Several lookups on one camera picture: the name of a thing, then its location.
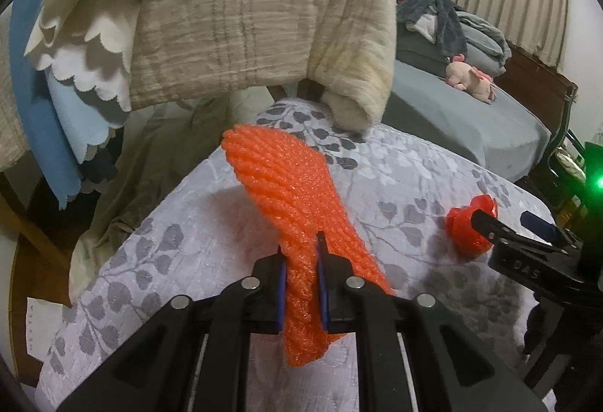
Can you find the wooden chair frame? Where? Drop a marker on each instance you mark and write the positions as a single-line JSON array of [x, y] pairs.
[[33, 214]]

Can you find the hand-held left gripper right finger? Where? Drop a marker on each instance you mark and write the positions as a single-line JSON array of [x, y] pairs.
[[322, 285]]

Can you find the white paper sheet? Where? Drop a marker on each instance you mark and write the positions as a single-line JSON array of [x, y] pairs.
[[44, 327]]

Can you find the orange foam net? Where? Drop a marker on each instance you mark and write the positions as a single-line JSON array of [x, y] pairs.
[[292, 186]]

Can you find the beige curtain behind headboard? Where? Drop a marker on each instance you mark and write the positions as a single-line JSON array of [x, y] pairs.
[[513, 2]]

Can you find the beige quilt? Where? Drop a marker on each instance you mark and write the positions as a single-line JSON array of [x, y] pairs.
[[264, 16]]

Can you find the dark wooden headboard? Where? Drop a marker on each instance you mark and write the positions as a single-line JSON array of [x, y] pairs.
[[537, 87]]

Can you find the black metal chair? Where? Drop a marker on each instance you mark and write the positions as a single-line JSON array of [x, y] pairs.
[[558, 176]]

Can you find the grey floral blanket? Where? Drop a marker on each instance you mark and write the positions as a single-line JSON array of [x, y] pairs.
[[188, 242]]

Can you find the bed with grey sheet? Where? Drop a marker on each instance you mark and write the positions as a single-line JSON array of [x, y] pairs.
[[471, 129]]

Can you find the olive cloth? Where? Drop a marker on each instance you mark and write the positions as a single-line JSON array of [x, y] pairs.
[[141, 186]]

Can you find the dark grey fleece blanket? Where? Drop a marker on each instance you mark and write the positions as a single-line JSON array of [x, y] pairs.
[[438, 16]]

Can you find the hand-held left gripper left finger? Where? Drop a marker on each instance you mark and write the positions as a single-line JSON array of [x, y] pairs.
[[281, 294]]

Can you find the pile of blue white cloths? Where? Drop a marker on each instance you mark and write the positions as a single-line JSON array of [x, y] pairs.
[[70, 63]]

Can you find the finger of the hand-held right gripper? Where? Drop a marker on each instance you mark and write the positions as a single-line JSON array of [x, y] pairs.
[[532, 263], [541, 228]]

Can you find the pink plush pig toy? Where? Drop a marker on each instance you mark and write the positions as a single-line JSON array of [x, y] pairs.
[[471, 77]]

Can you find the light grey folded duvet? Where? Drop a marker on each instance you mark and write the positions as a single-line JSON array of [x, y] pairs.
[[485, 39]]

